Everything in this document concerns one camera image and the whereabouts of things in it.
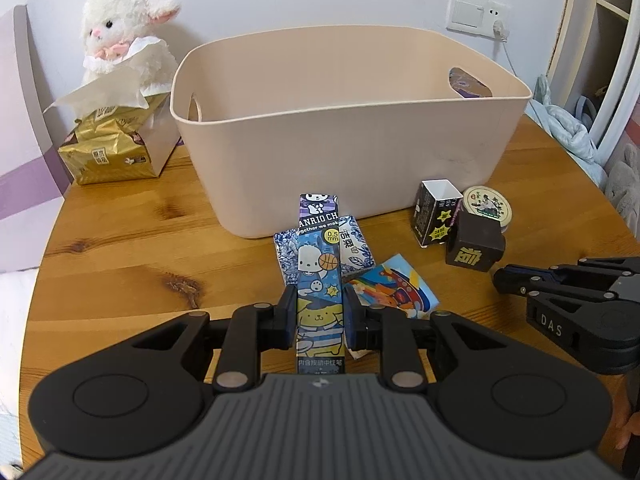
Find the person's right hand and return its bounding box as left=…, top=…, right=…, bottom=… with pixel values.
left=613, top=398, right=640, bottom=450

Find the white shelf unit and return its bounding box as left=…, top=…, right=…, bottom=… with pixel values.
left=547, top=0, right=639, bottom=167

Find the gold tissue pack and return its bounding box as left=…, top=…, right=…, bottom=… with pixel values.
left=41, top=34, right=182, bottom=188

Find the round balm tin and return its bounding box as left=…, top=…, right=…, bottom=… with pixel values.
left=462, top=185, right=513, bottom=233

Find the tall Sanrio cartoon box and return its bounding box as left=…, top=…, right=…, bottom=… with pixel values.
left=295, top=193, right=345, bottom=375

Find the pink purple headboard panel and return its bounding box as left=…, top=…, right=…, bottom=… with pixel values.
left=0, top=6, right=70, bottom=273

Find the white wall switch socket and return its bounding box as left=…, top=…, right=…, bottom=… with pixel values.
left=446, top=0, right=511, bottom=39

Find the colourful cartoon card pack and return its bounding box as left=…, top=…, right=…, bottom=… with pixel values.
left=342, top=254, right=439, bottom=360

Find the blue white porcelain-pattern box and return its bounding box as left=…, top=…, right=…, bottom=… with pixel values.
left=272, top=213, right=377, bottom=291

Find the black star box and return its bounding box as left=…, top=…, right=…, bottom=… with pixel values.
left=411, top=179, right=462, bottom=247

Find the pink plastic storage bin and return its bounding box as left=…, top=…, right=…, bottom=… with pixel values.
left=170, top=25, right=532, bottom=238

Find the light blue crumpled bedding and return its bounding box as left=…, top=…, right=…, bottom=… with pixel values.
left=526, top=75, right=608, bottom=190

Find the white plush lamb toy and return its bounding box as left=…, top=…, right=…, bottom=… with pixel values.
left=80, top=0, right=181, bottom=96

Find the white plug and cable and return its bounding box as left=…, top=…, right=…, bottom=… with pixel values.
left=491, top=19, right=519, bottom=79

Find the dark brown cube box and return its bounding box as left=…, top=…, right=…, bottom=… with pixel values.
left=445, top=211, right=506, bottom=272

